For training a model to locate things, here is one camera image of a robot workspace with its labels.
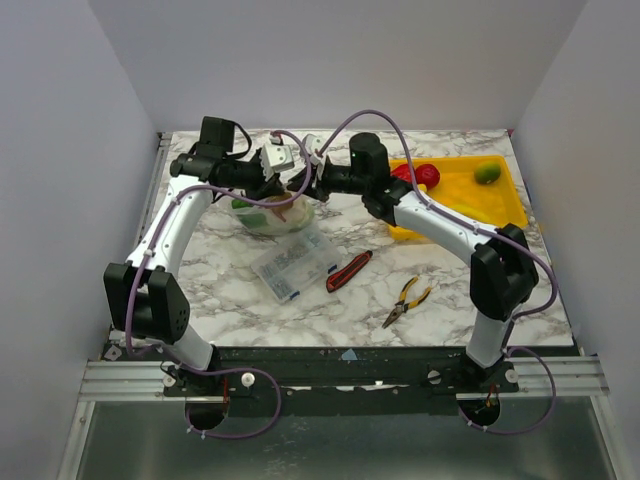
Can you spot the orange round fruit toy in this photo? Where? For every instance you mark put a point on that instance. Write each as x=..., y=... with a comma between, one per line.
x=284, y=201

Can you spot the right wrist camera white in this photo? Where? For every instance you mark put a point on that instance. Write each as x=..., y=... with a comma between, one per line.
x=312, y=145

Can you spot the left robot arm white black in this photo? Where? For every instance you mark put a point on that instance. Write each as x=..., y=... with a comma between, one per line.
x=145, y=299

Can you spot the clear screw organizer box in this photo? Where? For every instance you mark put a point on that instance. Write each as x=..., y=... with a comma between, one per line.
x=297, y=262

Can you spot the green bell pepper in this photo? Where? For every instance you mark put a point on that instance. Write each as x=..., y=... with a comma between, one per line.
x=240, y=204

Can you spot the yellow handled pliers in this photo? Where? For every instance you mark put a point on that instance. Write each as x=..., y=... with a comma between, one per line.
x=403, y=304

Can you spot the yellow banana toy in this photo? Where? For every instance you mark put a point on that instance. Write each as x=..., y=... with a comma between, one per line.
x=472, y=213

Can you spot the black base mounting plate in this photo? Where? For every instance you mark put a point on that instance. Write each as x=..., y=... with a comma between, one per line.
x=339, y=381

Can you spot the red bell pepper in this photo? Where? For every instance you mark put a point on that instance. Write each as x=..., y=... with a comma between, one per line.
x=402, y=172

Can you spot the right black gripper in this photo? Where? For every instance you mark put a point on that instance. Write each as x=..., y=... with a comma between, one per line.
x=316, y=181

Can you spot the aluminium extrusion rail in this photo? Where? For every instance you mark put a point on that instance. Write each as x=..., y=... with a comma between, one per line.
x=144, y=381

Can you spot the red chili pepper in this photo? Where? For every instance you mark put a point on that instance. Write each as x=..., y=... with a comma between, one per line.
x=280, y=212

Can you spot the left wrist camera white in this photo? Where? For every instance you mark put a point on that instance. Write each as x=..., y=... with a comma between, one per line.
x=275, y=157

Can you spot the red black utility knife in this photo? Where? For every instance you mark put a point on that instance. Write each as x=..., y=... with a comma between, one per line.
x=338, y=279

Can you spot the red tomato toy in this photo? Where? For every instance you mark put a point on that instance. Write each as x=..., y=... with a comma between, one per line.
x=427, y=175

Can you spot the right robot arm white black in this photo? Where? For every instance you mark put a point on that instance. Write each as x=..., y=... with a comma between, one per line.
x=502, y=272

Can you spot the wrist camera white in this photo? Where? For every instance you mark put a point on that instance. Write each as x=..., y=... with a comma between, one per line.
x=312, y=145
x=275, y=157

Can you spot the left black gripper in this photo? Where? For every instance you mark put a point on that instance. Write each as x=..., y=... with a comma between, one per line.
x=265, y=188

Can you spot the clear zip top bag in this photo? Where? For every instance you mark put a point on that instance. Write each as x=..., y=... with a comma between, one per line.
x=276, y=221

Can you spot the yellow plastic tray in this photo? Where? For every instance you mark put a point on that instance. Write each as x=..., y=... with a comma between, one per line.
x=499, y=200

